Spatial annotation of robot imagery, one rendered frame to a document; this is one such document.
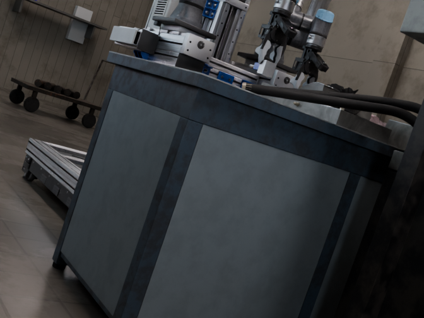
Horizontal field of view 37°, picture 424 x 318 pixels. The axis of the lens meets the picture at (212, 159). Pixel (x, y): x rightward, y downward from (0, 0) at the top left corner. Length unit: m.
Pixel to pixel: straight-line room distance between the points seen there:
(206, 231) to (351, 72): 5.31
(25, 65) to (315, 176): 9.08
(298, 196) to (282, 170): 0.11
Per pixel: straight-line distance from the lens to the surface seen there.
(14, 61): 10.76
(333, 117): 2.17
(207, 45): 2.70
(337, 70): 7.16
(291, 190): 1.95
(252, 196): 1.87
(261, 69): 2.35
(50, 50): 10.89
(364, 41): 7.03
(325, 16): 2.67
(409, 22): 1.74
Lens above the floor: 0.71
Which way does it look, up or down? 4 degrees down
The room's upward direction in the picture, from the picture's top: 19 degrees clockwise
